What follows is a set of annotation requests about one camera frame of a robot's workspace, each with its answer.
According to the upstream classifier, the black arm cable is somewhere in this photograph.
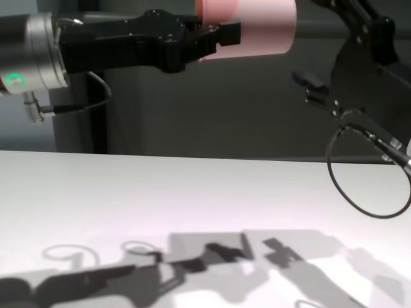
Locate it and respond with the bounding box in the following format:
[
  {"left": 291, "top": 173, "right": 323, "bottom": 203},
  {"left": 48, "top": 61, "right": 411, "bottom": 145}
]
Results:
[
  {"left": 325, "top": 110, "right": 411, "bottom": 220},
  {"left": 21, "top": 70, "right": 113, "bottom": 124}
]

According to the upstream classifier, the pink plastic cup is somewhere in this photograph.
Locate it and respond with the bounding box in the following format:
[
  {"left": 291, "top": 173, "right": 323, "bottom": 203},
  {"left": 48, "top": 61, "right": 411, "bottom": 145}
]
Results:
[{"left": 195, "top": 0, "right": 298, "bottom": 62}]

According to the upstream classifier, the thin grey low rail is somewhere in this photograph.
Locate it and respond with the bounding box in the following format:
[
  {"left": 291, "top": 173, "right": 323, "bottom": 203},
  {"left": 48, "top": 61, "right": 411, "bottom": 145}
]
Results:
[{"left": 105, "top": 153, "right": 411, "bottom": 166}]

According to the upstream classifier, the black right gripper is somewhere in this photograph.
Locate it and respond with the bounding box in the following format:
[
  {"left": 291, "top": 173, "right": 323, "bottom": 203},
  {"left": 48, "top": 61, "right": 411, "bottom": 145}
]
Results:
[{"left": 290, "top": 0, "right": 411, "bottom": 142}]

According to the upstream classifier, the grey vertical frame column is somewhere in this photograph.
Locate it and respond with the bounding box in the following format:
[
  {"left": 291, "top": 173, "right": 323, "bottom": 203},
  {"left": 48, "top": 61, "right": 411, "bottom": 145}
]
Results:
[{"left": 35, "top": 0, "right": 87, "bottom": 154}]

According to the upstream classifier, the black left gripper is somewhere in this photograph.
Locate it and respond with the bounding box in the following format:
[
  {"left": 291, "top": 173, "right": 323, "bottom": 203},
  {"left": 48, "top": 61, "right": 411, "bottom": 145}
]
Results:
[{"left": 53, "top": 8, "right": 243, "bottom": 74}]

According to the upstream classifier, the black vertical post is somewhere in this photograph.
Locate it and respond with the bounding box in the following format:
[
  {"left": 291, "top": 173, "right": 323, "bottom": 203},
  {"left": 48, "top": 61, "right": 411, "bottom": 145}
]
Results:
[{"left": 83, "top": 72, "right": 107, "bottom": 155}]

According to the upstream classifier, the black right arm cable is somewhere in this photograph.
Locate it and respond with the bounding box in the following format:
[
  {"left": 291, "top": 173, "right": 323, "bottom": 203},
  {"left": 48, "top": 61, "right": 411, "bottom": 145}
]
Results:
[{"left": 325, "top": 110, "right": 411, "bottom": 220}]

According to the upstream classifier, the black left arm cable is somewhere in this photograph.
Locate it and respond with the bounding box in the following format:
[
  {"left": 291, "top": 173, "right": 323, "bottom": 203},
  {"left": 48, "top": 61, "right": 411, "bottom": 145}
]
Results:
[{"left": 21, "top": 70, "right": 113, "bottom": 124}]

